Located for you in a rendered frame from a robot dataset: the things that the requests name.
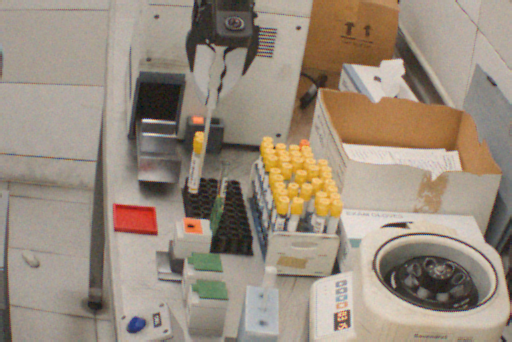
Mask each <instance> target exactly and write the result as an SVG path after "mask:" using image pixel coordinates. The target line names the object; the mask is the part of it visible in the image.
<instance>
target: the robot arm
mask: <svg viewBox="0 0 512 342"><path fill-rule="evenodd" d="M254 7H255V2H254V0H194V6H193V9H192V12H191V20H192V21H191V29H190V31H189V32H188V33H187V36H186V43H185V50H186V53H187V58H188V62H189V69H190V73H191V77H192V80H193V84H194V88H195V92H196V94H197V95H196V96H197V98H198V99H199V101H200V102H201V104H202V105H206V103H207V100H208V97H209V92H208V87H207V86H208V84H209V81H210V79H211V75H210V69H211V66H212V65H213V64H214V62H215V59H216V52H215V49H214V47H213V46H211V44H214V45H215V46H220V47H228V48H226V49H225V50H224V55H223V59H224V62H225V63H224V69H223V71H222V72H221V74H220V81H221V83H220V85H219V87H218V88H217V91H218V96H217V102H216V106H219V105H220V104H221V103H222V102H223V101H224V100H225V99H226V98H227V97H228V96H229V95H230V94H231V93H232V91H233V90H234V89H235V87H236V86H237V84H238V83H239V82H240V81H241V79H242V77H243V76H244V75H245V74H246V72H247V70H248V69H249V67H250V65H251V63H252V62H253V61H254V59H255V57H256V55H257V53H258V49H259V33H260V30H261V28H260V26H259V25H255V23H254V19H256V18H257V17H258V14H257V13H256V12H255V11H254ZM207 39H208V43H207ZM4 58H5V56H4V51H3V47H2V43H1V41H0V82H1V78H2V74H3V70H4Z"/></svg>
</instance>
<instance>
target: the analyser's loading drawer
mask: <svg viewBox="0 0 512 342"><path fill-rule="evenodd" d="M135 119H136V133H137V145H136V146H137V158H138V176H137V180H146V181H158V182H170V183H179V178H180V171H181V165H182V158H178V151H177V144H176V142H177V136H175V127H176V121H174V117H173V112H168V111H157V110H146V109H143V110H136V109H135Z"/></svg>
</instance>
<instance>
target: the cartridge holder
mask: <svg viewBox="0 0 512 342"><path fill-rule="evenodd" d="M172 243H173V240H169V244H168V246H169V251H157V250H156V251H155V252H156V257H155V258H156V267H157V276H158V278H163V279H165V280H182V279H183V273H184V269H183V267H184V261H185V259H181V258H178V257H175V256H174V251H173V244H172Z"/></svg>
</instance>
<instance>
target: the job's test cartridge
mask: <svg viewBox="0 0 512 342"><path fill-rule="evenodd" d="M209 224H210V221H209V220H205V219H190V218H181V222H176V224H175V230H174V236H173V243H172V244H173V251H174V256H175V257H178V258H181V259H187V257H191V256H192V252H197V253H209V250H210V244H211V238H212V231H211V230H210V226H209Z"/></svg>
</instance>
